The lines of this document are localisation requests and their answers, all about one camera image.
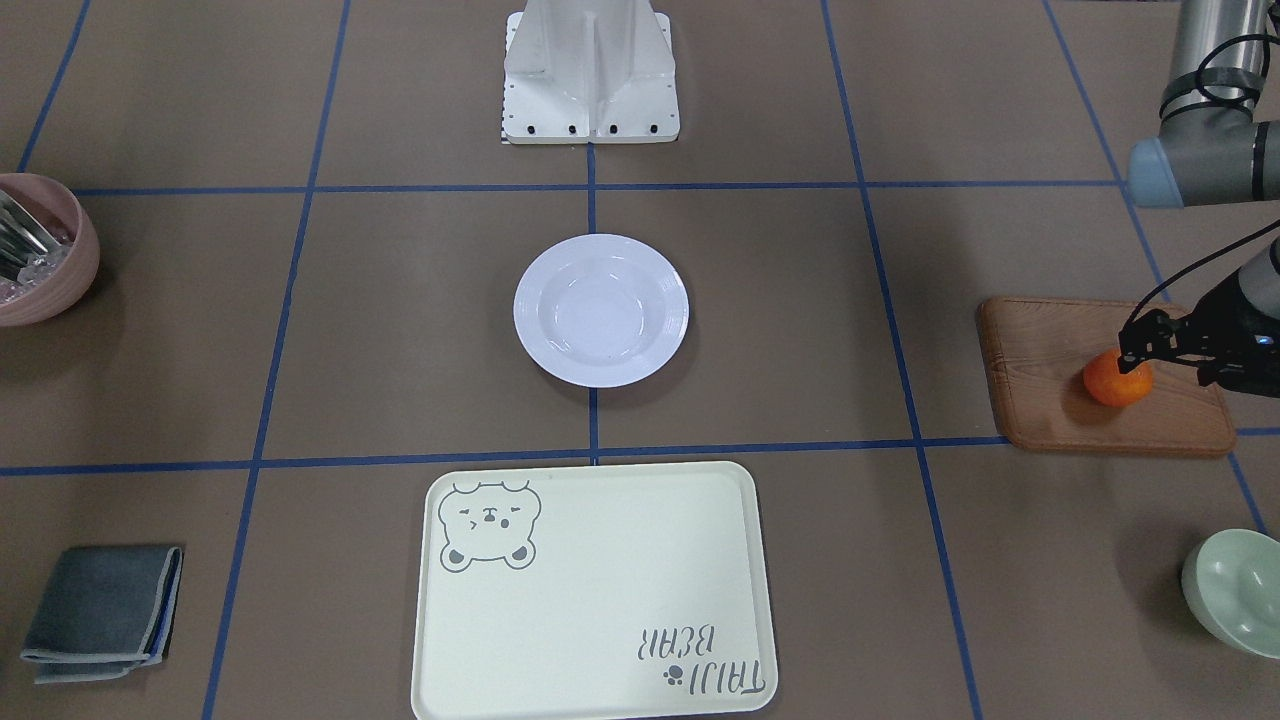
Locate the orange mandarin fruit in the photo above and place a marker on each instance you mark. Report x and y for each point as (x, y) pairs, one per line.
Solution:
(1105, 384)

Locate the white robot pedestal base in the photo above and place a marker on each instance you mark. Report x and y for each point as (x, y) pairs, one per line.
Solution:
(589, 72)

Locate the cream bear print tray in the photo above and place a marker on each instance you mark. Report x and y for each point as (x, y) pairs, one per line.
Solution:
(601, 592)

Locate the brown wooden tray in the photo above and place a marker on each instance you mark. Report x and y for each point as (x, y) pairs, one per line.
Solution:
(1035, 352)

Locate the light green bowl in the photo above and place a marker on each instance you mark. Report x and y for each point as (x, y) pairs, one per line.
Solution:
(1230, 582)

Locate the white round plate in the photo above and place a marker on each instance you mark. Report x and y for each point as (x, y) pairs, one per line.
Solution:
(601, 311)

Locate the pink bowl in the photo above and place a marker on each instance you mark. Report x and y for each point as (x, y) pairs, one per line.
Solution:
(55, 206)

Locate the metal scoop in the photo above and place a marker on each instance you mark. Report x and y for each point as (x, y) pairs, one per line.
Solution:
(30, 252)

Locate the folded grey cloth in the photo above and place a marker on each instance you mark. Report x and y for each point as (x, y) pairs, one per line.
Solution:
(105, 611)

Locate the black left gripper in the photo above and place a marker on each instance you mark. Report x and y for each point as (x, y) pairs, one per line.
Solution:
(1216, 313)

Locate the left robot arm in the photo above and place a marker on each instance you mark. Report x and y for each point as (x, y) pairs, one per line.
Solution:
(1210, 150)

